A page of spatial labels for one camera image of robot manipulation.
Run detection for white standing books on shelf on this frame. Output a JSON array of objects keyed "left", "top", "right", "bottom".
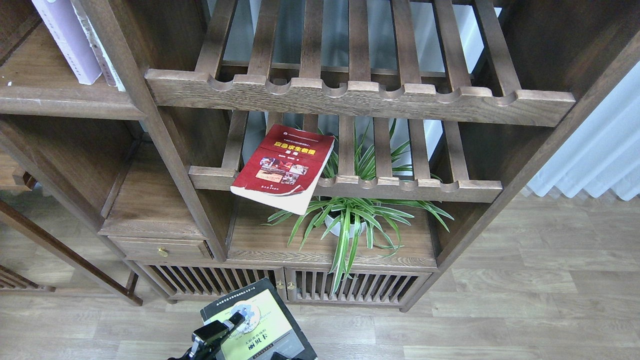
[{"left": 71, "top": 0, "right": 126, "bottom": 92}]

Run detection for white curtain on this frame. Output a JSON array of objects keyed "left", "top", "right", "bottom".
[{"left": 527, "top": 64, "right": 640, "bottom": 201}]

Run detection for white lavender cover book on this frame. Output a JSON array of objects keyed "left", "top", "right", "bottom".
[{"left": 32, "top": 0, "right": 102, "bottom": 85}]

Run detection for green spider plant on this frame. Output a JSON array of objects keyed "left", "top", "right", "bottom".
[{"left": 289, "top": 129, "right": 451, "bottom": 294}]

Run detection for black yellow-green cover book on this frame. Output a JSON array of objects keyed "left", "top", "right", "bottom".
[{"left": 200, "top": 277, "right": 318, "bottom": 360}]

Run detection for dark wooden bookshelf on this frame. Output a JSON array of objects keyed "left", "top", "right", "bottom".
[{"left": 1, "top": 0, "right": 639, "bottom": 312}]

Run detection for white plant pot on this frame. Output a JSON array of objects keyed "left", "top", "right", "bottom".
[{"left": 324, "top": 212, "right": 367, "bottom": 238}]

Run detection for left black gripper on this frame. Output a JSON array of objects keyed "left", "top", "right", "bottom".
[{"left": 168, "top": 311, "right": 246, "bottom": 360}]

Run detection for red cover book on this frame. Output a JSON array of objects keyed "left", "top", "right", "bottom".
[{"left": 230, "top": 124, "right": 334, "bottom": 215}]

